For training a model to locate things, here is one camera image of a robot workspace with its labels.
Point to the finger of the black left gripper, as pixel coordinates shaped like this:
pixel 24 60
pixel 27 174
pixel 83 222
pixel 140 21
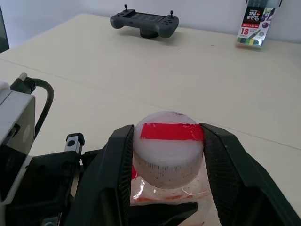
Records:
pixel 152 216

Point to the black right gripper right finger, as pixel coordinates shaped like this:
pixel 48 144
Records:
pixel 235 179

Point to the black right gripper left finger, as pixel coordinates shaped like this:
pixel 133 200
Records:
pixel 105 179

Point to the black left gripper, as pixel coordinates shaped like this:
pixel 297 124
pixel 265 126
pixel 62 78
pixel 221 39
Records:
pixel 51 179

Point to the clear plastic bottle red tape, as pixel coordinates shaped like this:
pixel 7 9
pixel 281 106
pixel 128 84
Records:
pixel 164 195

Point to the white bottle cap red tape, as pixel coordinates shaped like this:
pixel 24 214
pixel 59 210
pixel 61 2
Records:
pixel 164 160

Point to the marker pen box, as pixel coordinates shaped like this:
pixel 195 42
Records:
pixel 249 30

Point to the black round controller stand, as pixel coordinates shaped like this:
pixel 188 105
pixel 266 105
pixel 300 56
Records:
pixel 149 34

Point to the black panel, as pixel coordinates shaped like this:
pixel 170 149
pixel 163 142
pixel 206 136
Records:
pixel 3 28

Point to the grey handheld controller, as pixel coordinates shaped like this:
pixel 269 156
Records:
pixel 120 21

